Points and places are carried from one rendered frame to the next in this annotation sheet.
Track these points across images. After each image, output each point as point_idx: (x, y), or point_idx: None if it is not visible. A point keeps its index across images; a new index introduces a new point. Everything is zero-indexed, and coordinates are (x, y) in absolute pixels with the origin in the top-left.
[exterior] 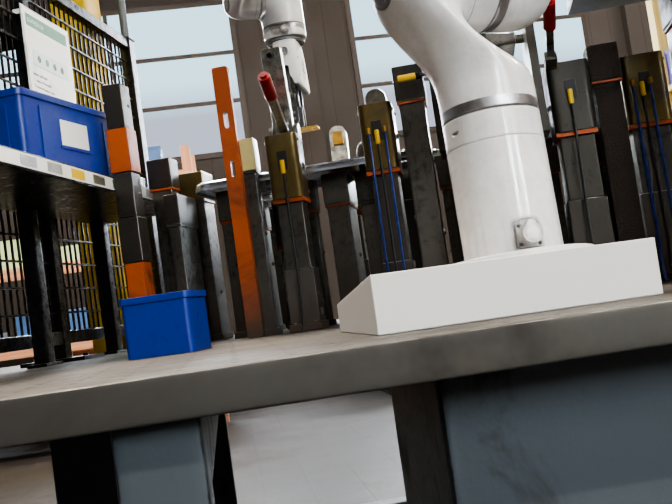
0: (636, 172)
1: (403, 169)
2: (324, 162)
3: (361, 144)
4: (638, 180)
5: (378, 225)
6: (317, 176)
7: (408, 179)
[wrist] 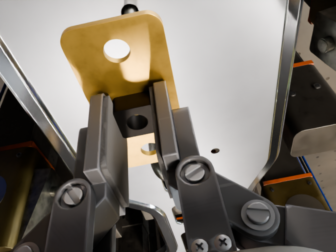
0: (124, 243)
1: (275, 149)
2: (26, 110)
3: (154, 171)
4: (121, 237)
5: (0, 106)
6: (184, 28)
7: (287, 136)
